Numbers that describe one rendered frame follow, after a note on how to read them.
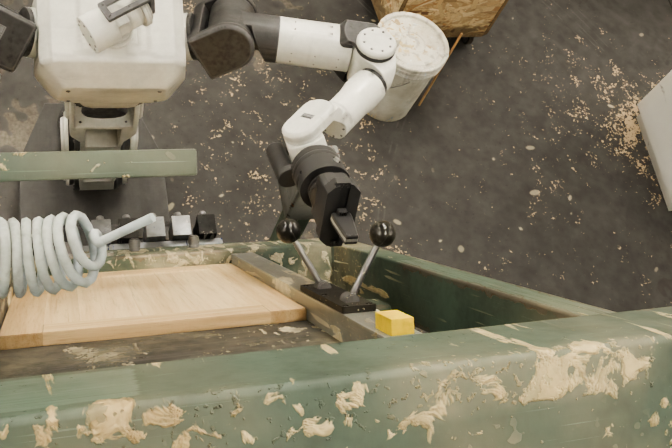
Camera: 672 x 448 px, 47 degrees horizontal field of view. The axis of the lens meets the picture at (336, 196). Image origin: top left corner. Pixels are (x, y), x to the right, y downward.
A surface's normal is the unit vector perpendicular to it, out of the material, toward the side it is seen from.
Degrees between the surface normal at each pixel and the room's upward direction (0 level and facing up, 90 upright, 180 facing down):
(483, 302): 90
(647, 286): 0
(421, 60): 0
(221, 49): 71
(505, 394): 32
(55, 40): 23
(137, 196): 0
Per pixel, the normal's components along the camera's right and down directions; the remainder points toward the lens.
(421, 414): 0.33, 0.04
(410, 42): 0.27, -0.49
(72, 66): 0.29, 0.62
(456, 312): -0.94, 0.04
